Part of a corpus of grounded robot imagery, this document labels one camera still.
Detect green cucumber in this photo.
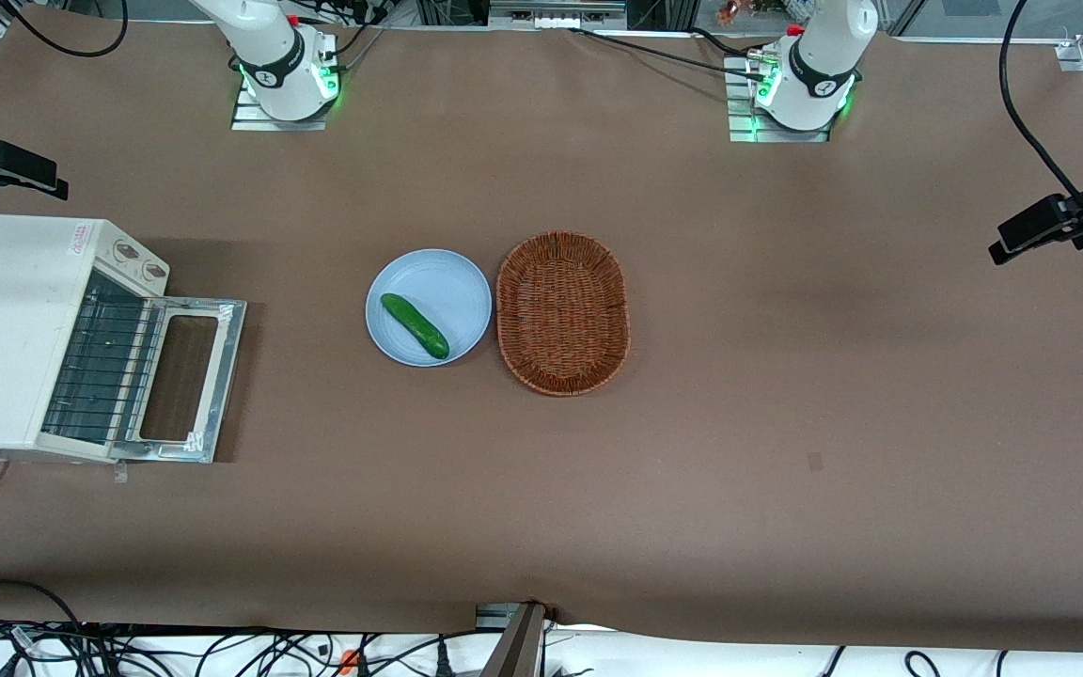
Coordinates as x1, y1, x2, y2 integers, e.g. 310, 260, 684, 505
380, 292, 451, 361

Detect light blue round plate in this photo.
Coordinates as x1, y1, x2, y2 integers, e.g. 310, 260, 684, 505
365, 248, 494, 368

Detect brown oval wicker basket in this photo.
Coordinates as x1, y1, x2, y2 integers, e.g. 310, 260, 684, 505
496, 231, 632, 397

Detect grey device box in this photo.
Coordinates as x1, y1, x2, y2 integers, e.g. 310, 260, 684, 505
488, 0, 628, 30

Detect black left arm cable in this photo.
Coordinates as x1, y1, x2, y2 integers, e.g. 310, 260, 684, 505
998, 0, 1083, 198

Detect oven wire rack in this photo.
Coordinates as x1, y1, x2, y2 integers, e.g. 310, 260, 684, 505
41, 296, 166, 443

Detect long black table cable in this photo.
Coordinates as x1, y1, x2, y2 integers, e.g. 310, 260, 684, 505
565, 26, 773, 81

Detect brown metal post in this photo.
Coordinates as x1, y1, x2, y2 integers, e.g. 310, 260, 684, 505
480, 602, 548, 677

